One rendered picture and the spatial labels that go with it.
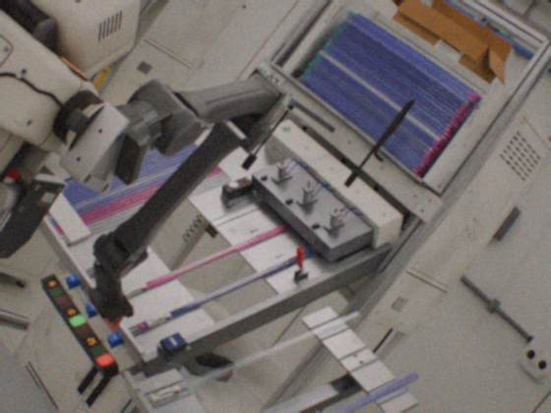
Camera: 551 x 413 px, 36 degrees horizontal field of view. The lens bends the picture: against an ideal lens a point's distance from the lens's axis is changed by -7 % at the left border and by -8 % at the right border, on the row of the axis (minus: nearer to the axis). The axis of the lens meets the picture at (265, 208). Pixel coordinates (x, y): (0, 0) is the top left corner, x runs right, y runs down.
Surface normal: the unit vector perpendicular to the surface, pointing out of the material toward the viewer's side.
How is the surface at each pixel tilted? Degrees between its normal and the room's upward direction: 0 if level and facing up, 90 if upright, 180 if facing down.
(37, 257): 90
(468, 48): 75
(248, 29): 90
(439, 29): 81
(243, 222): 43
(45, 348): 90
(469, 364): 90
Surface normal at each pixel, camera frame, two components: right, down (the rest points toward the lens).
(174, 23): 0.57, 0.55
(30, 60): -0.21, -0.15
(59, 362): -0.56, -0.28
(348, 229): 0.05, -0.76
